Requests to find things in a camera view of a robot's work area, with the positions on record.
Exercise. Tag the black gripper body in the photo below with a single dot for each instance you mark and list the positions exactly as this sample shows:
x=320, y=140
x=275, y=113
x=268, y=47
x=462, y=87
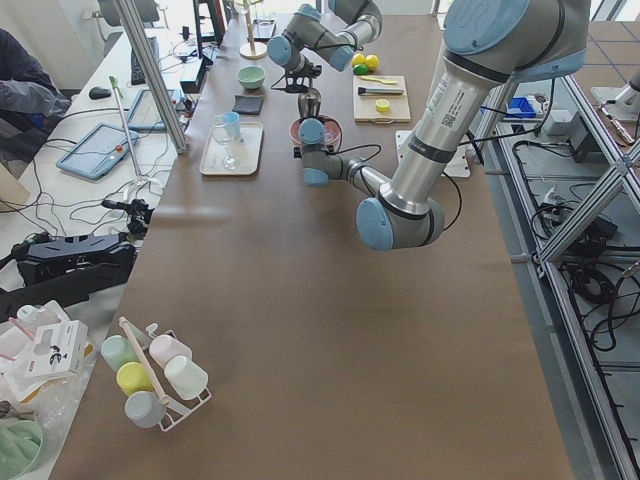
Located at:
x=309, y=101

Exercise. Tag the blue teach pendant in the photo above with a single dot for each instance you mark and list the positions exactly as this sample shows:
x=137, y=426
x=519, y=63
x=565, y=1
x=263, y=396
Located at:
x=143, y=115
x=96, y=154

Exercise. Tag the yellow lemon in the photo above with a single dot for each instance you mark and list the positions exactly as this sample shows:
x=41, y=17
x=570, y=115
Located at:
x=358, y=59
x=372, y=62

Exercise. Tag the clear wine glass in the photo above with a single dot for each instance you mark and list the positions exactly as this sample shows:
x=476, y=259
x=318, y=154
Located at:
x=229, y=162

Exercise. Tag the pink cup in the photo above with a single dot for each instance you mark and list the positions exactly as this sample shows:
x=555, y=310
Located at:
x=164, y=348

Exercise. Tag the grey folded cloth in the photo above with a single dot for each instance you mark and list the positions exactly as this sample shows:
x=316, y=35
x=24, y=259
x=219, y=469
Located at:
x=248, y=104

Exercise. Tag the yellow plastic knife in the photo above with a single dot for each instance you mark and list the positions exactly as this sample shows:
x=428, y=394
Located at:
x=377, y=80

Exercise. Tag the lemon half slice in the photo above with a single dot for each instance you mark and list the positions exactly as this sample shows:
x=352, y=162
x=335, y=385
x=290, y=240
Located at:
x=382, y=105

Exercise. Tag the white cup rack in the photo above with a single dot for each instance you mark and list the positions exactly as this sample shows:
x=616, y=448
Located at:
x=177, y=409

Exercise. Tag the green bowl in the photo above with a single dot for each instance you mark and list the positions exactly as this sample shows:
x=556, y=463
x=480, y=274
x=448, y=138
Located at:
x=251, y=77

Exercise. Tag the cream serving tray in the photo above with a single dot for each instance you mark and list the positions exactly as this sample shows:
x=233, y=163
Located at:
x=246, y=152

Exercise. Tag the white cup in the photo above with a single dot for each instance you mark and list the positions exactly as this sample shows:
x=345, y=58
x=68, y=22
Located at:
x=186, y=377

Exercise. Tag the blue cup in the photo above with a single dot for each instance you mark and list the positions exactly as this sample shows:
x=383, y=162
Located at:
x=232, y=127

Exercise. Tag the mint green cup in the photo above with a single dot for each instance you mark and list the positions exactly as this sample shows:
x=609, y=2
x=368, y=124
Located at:
x=116, y=352

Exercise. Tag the metal ice scoop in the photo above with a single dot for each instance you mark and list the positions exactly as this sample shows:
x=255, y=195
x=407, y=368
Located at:
x=309, y=103

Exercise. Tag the wooden cup tree stand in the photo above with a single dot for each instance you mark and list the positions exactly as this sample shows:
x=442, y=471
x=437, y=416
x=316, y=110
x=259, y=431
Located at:
x=251, y=49

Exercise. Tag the yellow cup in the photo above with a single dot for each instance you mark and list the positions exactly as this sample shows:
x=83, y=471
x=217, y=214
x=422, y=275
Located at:
x=132, y=377

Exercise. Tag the grey cup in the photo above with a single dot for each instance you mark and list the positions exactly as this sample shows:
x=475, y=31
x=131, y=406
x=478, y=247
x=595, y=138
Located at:
x=144, y=409

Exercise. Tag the green lime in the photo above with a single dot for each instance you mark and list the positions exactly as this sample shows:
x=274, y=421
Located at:
x=360, y=69

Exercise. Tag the wooden cutting board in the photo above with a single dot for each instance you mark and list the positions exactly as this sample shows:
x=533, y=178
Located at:
x=364, y=106

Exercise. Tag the pink bowl with ice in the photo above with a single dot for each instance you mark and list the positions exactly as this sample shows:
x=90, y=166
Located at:
x=332, y=132

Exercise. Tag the aluminium frame post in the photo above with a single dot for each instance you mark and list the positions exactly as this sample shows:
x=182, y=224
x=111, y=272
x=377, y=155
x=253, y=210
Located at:
x=133, y=27

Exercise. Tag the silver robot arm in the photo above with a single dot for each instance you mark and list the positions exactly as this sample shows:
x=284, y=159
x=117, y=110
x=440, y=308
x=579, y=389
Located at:
x=305, y=31
x=485, y=44

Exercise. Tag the steel muddler black tip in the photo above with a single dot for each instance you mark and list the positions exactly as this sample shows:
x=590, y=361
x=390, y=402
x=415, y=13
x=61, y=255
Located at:
x=370, y=91

